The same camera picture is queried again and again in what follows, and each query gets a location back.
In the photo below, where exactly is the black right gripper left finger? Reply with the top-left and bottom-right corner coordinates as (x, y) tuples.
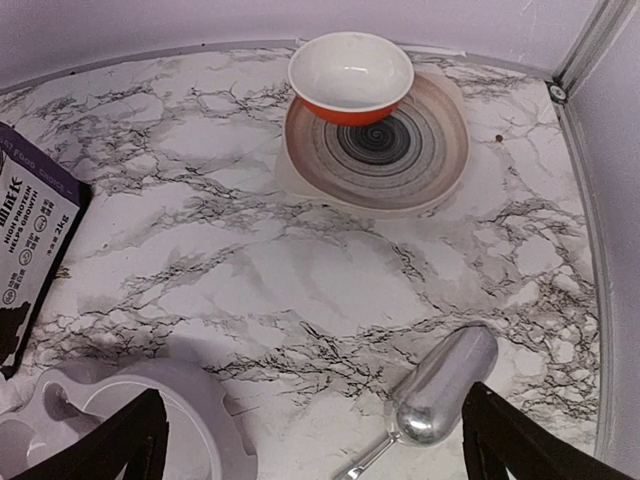
(15, 389), (168, 480)

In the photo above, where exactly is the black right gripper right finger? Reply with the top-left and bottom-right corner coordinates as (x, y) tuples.
(462, 382), (628, 480)

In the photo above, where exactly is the silver metal scoop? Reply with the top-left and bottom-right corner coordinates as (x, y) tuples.
(334, 324), (499, 479)

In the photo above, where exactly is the purple puppy food bag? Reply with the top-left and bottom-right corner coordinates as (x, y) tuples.
(1, 123), (93, 380)

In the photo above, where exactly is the grey double pet bowl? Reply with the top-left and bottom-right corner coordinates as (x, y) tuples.
(1, 358), (258, 479)

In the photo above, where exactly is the spiral pattern ceramic plate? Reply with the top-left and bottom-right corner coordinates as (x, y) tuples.
(275, 65), (470, 219)

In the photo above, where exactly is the orange white ceramic bowl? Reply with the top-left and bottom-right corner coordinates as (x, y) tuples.
(288, 32), (415, 127)

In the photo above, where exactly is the aluminium right base rail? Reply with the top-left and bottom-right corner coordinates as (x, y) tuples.
(556, 102), (621, 466)

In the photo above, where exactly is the aluminium right corner post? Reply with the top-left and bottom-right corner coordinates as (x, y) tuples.
(547, 0), (639, 105)

